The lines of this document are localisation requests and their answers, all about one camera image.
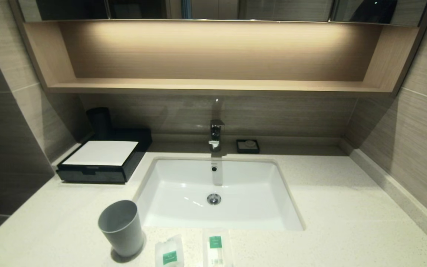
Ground black soap dish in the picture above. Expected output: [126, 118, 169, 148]
[236, 139, 260, 154]

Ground white ceramic sink basin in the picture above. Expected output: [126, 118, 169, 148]
[134, 156, 306, 231]

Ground wooden wall shelf niche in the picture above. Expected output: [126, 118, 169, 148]
[9, 19, 427, 98]

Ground mirror cabinet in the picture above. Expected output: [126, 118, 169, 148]
[17, 0, 427, 26]

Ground white sachet green label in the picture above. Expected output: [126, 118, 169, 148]
[203, 229, 233, 267]
[155, 234, 185, 267]

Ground black drawer box white top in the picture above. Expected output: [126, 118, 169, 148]
[56, 128, 153, 184]

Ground chrome faucet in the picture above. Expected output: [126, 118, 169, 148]
[209, 119, 226, 152]

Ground grey plastic cup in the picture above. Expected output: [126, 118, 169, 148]
[98, 200, 144, 258]

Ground black cup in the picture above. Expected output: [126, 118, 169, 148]
[86, 107, 113, 140]

